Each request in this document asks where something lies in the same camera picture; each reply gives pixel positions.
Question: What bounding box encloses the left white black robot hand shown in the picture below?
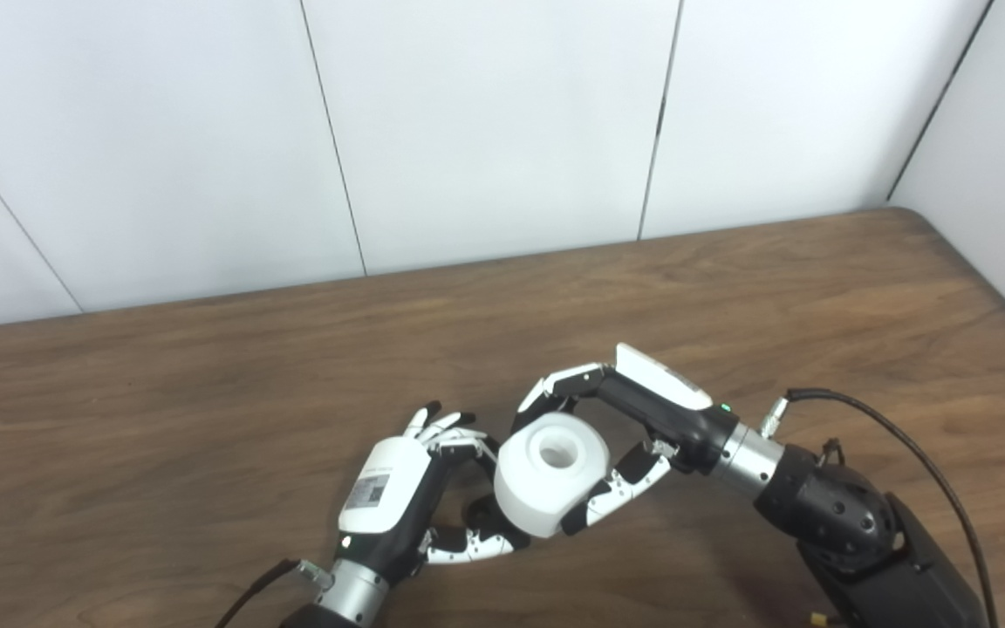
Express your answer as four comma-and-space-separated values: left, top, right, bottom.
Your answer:
337, 401, 531, 587

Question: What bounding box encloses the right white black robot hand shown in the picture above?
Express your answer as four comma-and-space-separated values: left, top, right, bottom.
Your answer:
511, 343, 739, 537

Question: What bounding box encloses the black holder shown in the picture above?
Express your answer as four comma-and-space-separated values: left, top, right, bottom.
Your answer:
466, 495, 514, 538

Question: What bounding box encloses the round white piece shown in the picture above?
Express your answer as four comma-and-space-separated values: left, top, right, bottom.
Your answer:
494, 413, 611, 538

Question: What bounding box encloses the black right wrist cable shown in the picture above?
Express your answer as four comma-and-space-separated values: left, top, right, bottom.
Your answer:
760, 388, 992, 628

